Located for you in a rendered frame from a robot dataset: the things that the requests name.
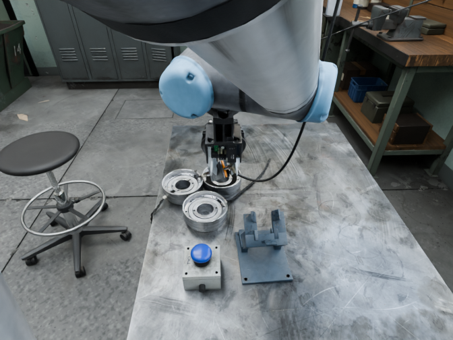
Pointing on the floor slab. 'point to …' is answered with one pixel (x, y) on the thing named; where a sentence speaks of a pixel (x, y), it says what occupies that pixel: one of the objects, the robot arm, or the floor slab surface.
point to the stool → (10, 158)
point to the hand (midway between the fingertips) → (224, 168)
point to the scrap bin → (11, 63)
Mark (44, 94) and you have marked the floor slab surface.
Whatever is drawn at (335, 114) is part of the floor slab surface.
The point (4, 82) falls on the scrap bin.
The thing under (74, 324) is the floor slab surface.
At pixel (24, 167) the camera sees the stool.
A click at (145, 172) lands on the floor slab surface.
